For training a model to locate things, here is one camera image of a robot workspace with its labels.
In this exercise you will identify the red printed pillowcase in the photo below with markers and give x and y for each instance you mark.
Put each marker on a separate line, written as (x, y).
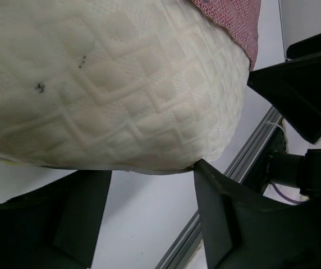
(240, 18)

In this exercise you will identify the cream memory foam pillow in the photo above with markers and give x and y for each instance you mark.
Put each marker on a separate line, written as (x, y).
(150, 85)

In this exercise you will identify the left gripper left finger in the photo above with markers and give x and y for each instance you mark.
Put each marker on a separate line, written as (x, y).
(55, 226)

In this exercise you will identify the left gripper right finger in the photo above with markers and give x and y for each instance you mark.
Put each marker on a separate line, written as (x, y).
(277, 235)

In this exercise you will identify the aluminium front rail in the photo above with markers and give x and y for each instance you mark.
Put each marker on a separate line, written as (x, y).
(214, 226)

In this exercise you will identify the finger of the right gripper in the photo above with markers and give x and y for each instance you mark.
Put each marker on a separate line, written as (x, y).
(305, 47)
(294, 89)

